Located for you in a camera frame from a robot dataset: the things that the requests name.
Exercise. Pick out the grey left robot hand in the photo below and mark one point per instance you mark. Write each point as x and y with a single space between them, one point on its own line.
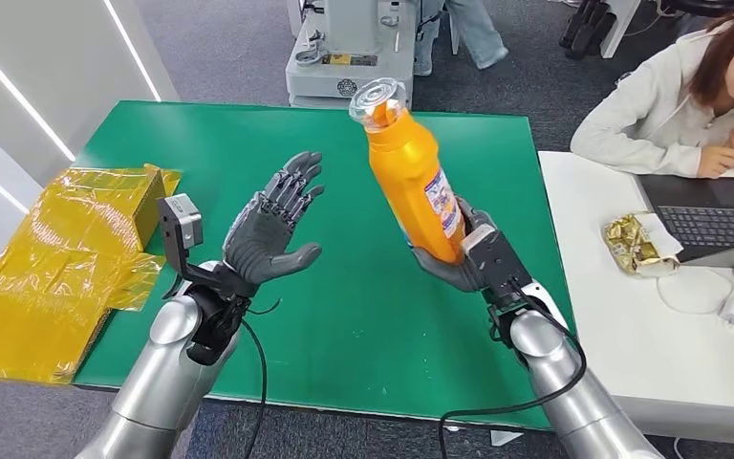
259 241

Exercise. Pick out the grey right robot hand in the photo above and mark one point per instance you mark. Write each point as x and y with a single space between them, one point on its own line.
449 273

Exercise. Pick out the orange bottle with clear cap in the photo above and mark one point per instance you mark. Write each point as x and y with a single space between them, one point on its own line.
411 177

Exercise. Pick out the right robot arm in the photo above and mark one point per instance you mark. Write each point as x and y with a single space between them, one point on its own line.
569 393

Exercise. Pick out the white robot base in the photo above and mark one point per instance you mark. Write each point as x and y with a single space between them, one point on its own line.
348 69

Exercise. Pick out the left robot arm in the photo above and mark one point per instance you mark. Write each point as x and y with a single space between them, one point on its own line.
164 374

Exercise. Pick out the gold foil snack packet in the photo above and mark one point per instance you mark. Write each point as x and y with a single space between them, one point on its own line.
630 244

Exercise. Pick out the yellow plastic sheet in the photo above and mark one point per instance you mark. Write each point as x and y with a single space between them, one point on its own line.
38 285

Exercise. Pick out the person in blue jeans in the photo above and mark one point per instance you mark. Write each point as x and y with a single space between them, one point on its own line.
474 32

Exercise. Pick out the person in white hoodie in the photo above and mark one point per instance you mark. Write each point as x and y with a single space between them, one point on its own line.
652 108

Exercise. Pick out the grey laptop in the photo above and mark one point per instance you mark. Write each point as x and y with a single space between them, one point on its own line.
709 222

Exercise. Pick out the black bags under desk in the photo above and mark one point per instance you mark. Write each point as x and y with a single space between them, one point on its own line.
585 28

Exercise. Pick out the white desk leg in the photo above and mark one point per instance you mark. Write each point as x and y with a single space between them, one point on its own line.
620 25

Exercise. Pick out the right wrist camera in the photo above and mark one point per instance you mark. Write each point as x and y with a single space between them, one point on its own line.
497 260

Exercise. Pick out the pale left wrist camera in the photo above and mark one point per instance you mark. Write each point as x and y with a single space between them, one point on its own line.
182 222

